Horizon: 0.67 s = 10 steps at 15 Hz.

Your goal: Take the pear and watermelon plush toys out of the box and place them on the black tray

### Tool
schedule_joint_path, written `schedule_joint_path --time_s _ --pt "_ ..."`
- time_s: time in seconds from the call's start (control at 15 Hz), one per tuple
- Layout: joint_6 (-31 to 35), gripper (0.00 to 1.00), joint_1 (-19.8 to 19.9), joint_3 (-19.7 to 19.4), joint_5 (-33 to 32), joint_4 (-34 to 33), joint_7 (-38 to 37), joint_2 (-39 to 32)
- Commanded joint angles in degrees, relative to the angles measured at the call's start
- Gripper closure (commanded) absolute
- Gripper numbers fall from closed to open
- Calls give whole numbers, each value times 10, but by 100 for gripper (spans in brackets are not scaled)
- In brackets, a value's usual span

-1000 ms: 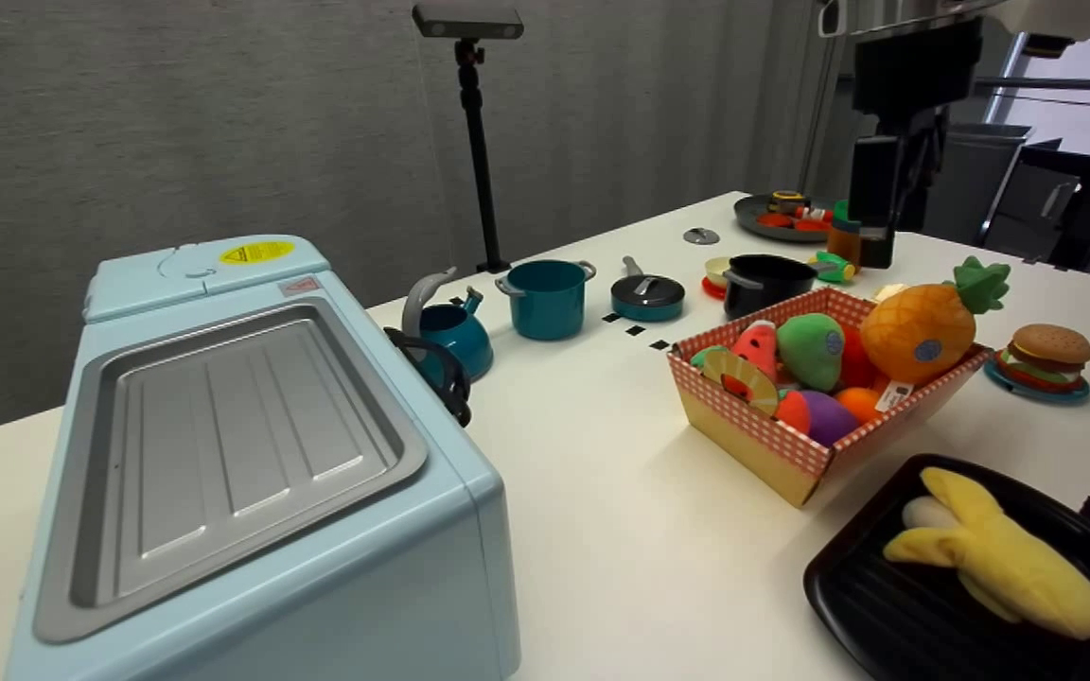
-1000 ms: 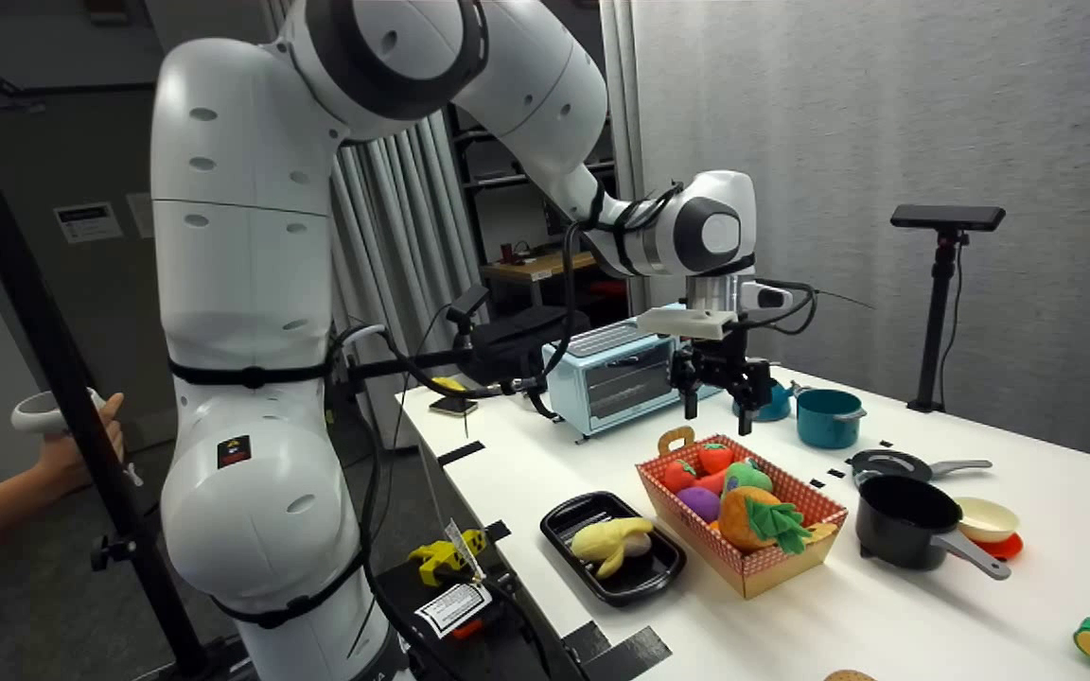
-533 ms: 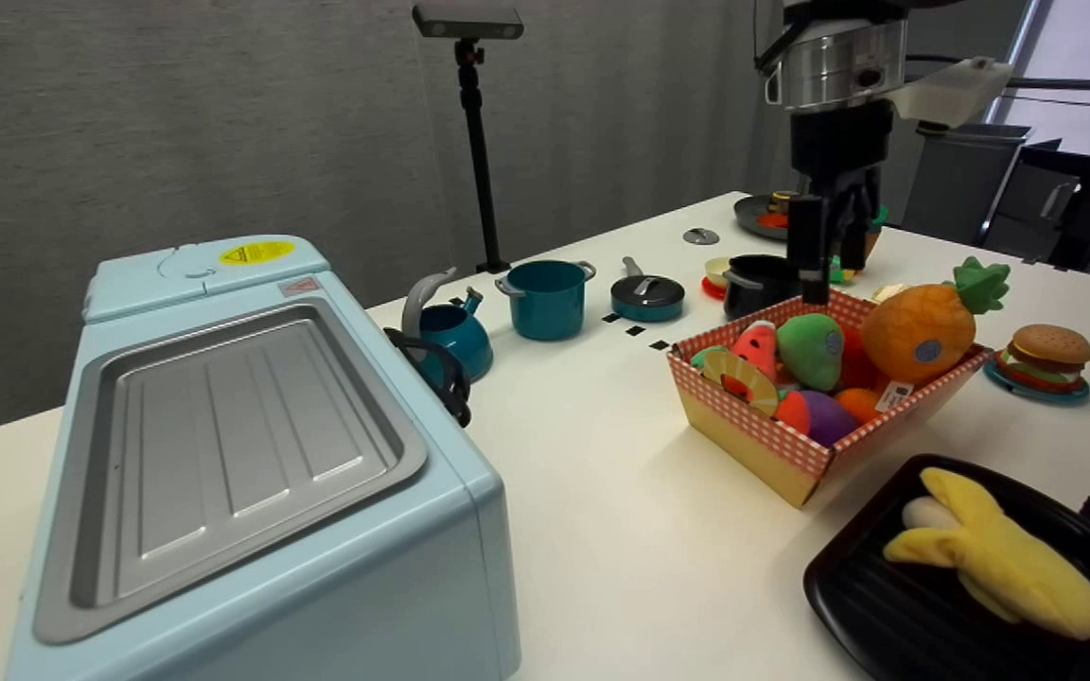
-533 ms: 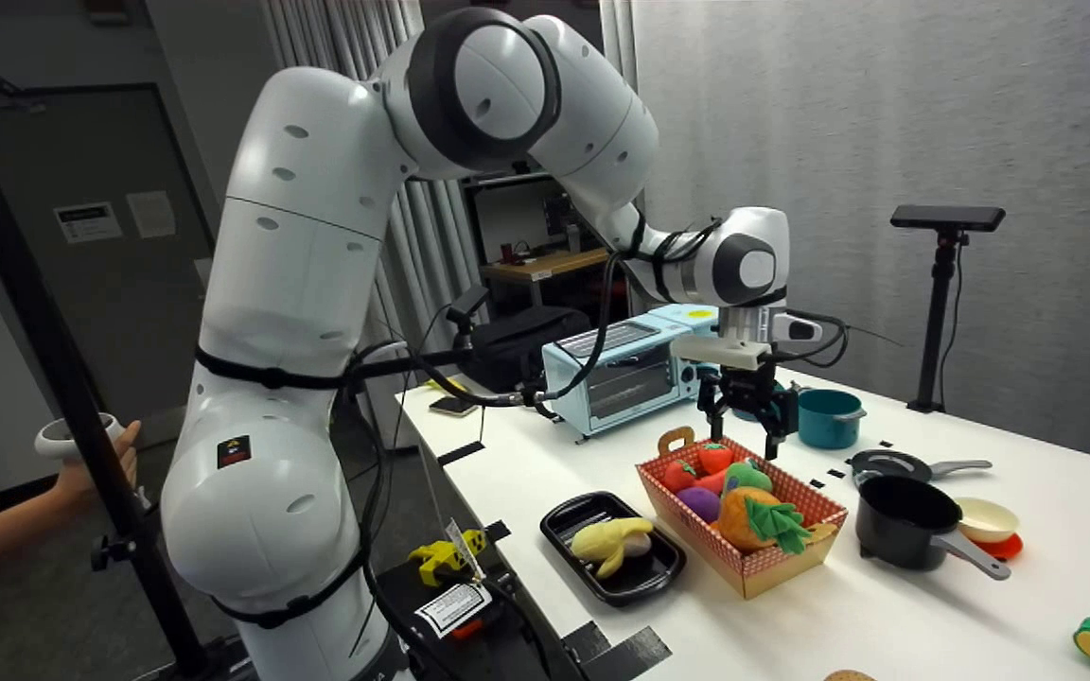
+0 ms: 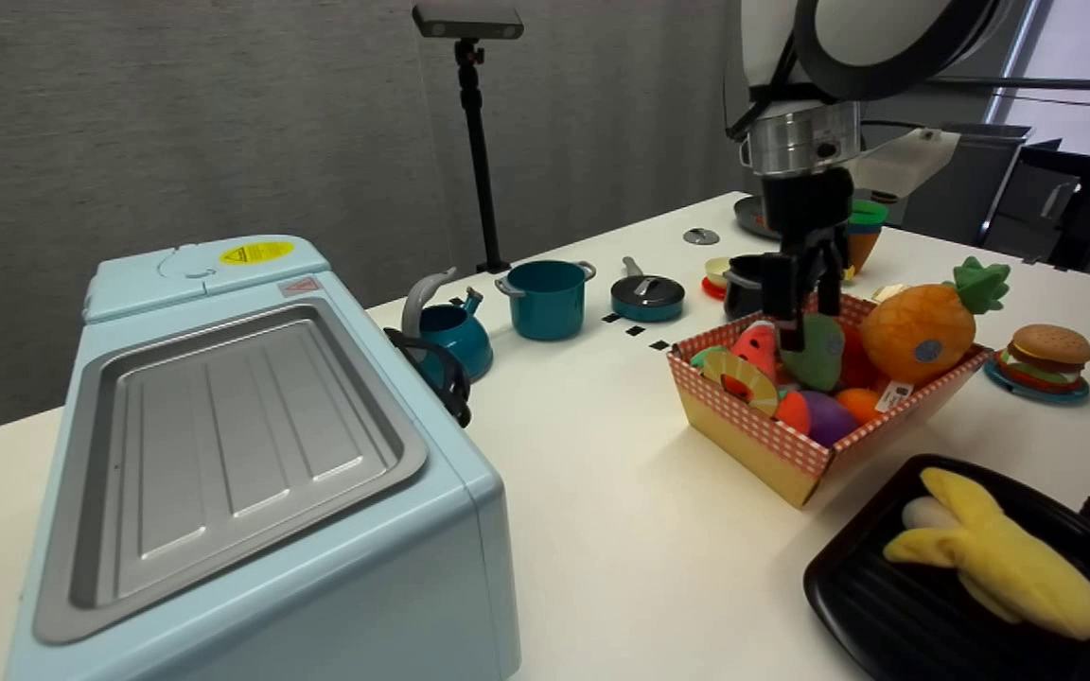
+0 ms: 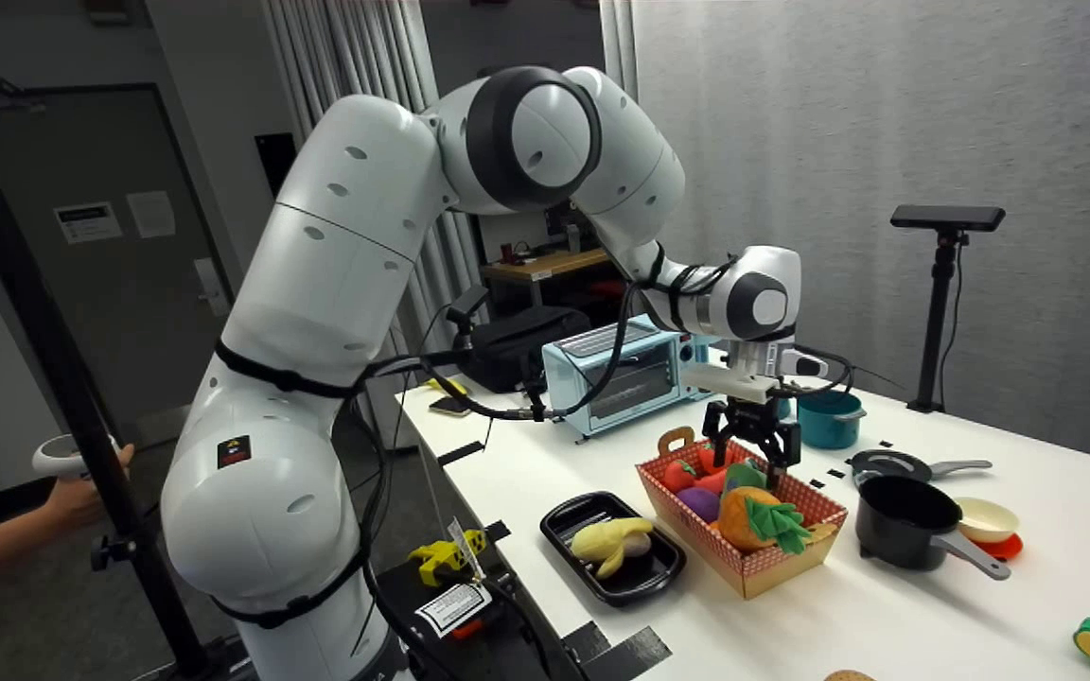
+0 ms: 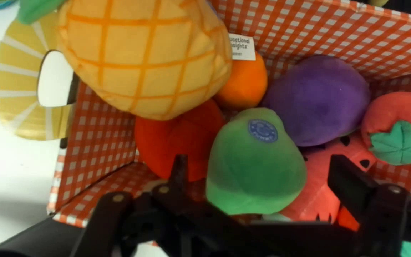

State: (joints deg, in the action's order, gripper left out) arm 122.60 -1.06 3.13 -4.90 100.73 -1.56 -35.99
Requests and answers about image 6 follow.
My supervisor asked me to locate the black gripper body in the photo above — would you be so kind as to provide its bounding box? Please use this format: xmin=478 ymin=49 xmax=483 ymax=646
xmin=700 ymin=398 xmax=806 ymax=442

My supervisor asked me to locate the white label card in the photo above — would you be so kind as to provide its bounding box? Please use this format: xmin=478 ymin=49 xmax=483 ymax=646
xmin=414 ymin=579 xmax=496 ymax=644

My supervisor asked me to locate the light blue toy oven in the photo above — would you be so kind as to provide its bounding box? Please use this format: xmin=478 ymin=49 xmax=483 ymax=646
xmin=537 ymin=316 xmax=714 ymax=442

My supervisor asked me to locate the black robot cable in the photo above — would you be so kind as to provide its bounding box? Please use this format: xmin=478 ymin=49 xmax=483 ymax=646
xmin=360 ymin=249 xmax=862 ymax=427

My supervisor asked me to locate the white curtain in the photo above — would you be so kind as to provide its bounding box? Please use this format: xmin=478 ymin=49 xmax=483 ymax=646
xmin=254 ymin=0 xmax=488 ymax=320

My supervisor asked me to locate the white handheld controller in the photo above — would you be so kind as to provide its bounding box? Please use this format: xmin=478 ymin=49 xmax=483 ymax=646
xmin=28 ymin=431 xmax=121 ymax=482

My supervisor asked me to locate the white paper wall notice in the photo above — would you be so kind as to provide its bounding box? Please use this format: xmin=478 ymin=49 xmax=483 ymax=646
xmin=125 ymin=187 xmax=183 ymax=245

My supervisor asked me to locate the green pear plush toy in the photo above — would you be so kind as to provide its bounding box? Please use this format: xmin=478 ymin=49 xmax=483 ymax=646
xmin=724 ymin=462 xmax=775 ymax=501

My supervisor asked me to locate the red tomato plush toy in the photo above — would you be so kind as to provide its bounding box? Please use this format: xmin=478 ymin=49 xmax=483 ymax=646
xmin=654 ymin=453 xmax=700 ymax=496

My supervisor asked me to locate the yellow banana plush toy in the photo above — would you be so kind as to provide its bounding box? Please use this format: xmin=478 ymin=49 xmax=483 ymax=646
xmin=569 ymin=515 xmax=660 ymax=583

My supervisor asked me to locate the black toy saucepan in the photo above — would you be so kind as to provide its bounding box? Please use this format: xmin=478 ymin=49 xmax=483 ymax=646
xmin=857 ymin=475 xmax=1013 ymax=583

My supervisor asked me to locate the person's hand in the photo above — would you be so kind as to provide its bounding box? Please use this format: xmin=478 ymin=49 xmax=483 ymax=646
xmin=37 ymin=439 xmax=141 ymax=538

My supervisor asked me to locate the gray backdrop curtain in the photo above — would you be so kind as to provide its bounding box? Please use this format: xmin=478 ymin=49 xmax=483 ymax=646
xmin=631 ymin=0 xmax=1090 ymax=475

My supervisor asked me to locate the black tripod pole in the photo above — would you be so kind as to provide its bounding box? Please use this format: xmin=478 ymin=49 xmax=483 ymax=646
xmin=0 ymin=79 xmax=215 ymax=681

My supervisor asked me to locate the wooden background desk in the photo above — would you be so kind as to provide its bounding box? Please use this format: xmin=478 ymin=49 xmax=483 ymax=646
xmin=483 ymin=243 xmax=612 ymax=292

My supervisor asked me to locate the gray toy frying pan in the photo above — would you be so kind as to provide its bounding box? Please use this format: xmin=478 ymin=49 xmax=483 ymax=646
xmin=844 ymin=446 xmax=995 ymax=491

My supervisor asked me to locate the black plastic tray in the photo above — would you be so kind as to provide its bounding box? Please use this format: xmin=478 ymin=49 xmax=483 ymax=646
xmin=537 ymin=490 xmax=689 ymax=610

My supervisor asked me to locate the black bag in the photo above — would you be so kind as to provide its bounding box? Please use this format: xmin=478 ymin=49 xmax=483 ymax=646
xmin=459 ymin=303 xmax=593 ymax=398

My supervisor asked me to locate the purple plum plush toy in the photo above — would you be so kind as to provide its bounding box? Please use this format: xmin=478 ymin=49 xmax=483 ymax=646
xmin=672 ymin=485 xmax=724 ymax=528

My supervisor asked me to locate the black tape strip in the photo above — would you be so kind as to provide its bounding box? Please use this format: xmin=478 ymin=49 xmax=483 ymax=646
xmin=560 ymin=622 xmax=676 ymax=681

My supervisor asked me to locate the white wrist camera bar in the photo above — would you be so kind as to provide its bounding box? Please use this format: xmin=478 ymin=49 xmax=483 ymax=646
xmin=681 ymin=365 xmax=787 ymax=405

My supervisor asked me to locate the black camera stand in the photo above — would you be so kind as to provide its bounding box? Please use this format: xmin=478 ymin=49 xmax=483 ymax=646
xmin=887 ymin=202 xmax=1011 ymax=415

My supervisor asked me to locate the cream toy bowl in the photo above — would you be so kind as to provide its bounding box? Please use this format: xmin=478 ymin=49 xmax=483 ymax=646
xmin=956 ymin=496 xmax=1024 ymax=550

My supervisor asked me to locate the wall control panel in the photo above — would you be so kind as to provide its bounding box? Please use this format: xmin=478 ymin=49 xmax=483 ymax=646
xmin=48 ymin=197 xmax=129 ymax=249

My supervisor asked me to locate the yellow clamp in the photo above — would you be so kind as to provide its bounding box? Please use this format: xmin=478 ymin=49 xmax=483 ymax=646
xmin=404 ymin=528 xmax=492 ymax=591
xmin=424 ymin=370 xmax=478 ymax=415

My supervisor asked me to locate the teal toy pot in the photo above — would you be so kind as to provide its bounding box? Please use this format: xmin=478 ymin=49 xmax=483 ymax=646
xmin=796 ymin=388 xmax=869 ymax=453

